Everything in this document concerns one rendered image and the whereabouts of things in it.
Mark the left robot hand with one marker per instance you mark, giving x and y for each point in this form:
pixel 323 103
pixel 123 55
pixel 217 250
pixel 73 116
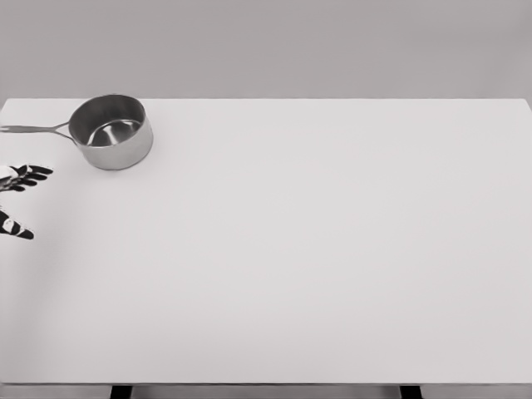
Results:
pixel 17 174

